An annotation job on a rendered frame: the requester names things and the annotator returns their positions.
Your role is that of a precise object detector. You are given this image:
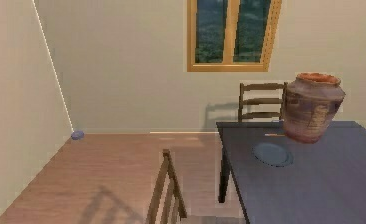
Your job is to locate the grey blue plate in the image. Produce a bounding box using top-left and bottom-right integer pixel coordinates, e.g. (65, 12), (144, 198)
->
(251, 142), (295, 168)

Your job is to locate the dark grey dining table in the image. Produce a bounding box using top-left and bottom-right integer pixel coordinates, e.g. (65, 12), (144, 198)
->
(215, 120), (366, 224)

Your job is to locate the brown wooden ladderback chair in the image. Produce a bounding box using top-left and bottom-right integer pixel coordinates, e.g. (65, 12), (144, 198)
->
(237, 81), (289, 123)
(145, 149), (188, 224)

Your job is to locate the small blue ball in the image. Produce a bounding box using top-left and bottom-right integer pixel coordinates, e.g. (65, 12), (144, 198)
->
(70, 130), (86, 141)

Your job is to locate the brown clay vase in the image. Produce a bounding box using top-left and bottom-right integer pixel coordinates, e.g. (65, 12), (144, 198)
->
(282, 72), (346, 145)

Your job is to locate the wooden framed window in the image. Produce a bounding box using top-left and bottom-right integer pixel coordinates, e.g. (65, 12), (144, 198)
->
(186, 0), (283, 73)

